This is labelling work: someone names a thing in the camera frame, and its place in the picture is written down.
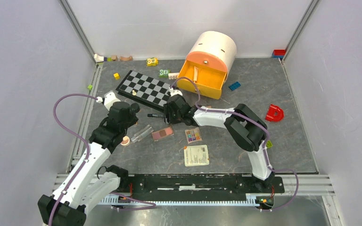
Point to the blue lego brick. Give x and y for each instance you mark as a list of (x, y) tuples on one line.
[(234, 86)]

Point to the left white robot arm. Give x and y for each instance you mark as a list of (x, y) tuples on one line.
[(72, 201)]

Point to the small round blush pot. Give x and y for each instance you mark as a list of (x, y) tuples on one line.
[(125, 141)]

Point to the green lego brick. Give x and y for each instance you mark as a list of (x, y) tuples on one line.
[(269, 144)]

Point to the yellow small cube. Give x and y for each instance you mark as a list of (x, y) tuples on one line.
[(116, 76)]

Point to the black mascara tube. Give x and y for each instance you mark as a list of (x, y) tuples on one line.
[(156, 115)]

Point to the colourful eyeshadow palette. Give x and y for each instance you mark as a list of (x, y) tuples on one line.
[(193, 135)]

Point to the cream round drawer cabinet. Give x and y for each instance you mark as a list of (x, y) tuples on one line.
[(218, 44)]

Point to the red plastic toy piece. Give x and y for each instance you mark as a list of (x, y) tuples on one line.
[(274, 113)]

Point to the wooden handled makeup tool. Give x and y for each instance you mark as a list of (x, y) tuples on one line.
[(195, 75)]

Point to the black round cap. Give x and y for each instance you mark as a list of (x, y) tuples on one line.
[(135, 107)]

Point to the yellow drawer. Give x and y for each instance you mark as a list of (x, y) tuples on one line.
[(209, 81)]

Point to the red blue brick stack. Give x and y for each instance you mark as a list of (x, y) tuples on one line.
[(278, 53)]

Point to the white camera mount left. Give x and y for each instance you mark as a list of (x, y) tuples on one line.
[(108, 100)]

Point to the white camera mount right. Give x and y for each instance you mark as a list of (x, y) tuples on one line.
[(174, 91)]

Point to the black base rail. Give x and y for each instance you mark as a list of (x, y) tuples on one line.
[(197, 187)]

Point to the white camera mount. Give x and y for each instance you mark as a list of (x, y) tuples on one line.
[(174, 91), (108, 100)]

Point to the white paper sachet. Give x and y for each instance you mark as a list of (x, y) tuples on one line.
[(196, 155)]

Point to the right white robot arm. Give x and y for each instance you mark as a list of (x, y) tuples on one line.
[(247, 130)]

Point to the pink blush palette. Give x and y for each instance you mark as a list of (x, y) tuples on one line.
[(162, 133)]

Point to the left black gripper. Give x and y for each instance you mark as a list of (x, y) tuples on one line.
[(133, 118)]

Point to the orange top drawer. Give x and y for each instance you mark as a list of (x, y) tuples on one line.
[(203, 58)]

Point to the wooden arch block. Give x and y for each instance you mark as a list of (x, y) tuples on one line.
[(126, 58)]

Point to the green number block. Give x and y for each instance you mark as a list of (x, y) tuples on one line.
[(164, 72)]

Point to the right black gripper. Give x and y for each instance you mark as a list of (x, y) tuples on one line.
[(168, 118)]

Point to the yellow owl toy block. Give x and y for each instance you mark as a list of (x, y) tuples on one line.
[(151, 61)]

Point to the black white checkerboard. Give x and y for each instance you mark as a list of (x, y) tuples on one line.
[(151, 92)]

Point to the clear plastic bottle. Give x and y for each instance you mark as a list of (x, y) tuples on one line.
[(142, 134)]

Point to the white lego brick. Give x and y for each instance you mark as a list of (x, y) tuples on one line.
[(173, 76)]

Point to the white corner bracket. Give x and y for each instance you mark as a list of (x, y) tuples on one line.
[(99, 58)]

